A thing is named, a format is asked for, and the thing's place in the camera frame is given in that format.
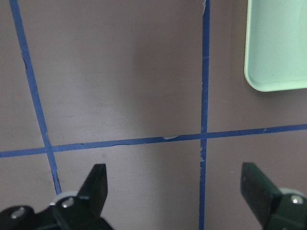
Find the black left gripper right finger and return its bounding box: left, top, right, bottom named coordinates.
left=240, top=162, right=283, bottom=225

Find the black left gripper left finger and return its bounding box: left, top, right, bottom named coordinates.
left=77, top=164, right=108, bottom=216

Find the light green plastic tray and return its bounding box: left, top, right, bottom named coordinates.
left=244, top=0, right=307, bottom=92

